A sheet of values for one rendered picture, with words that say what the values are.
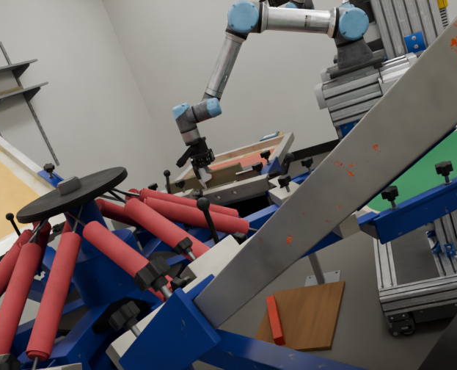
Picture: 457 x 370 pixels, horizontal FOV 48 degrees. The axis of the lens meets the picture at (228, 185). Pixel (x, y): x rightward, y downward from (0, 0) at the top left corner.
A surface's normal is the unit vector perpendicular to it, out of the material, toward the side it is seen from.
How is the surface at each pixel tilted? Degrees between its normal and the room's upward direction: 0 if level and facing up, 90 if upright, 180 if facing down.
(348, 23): 93
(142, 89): 90
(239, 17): 87
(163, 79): 90
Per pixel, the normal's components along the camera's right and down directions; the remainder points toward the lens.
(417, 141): -0.68, 0.43
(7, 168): 0.04, -0.79
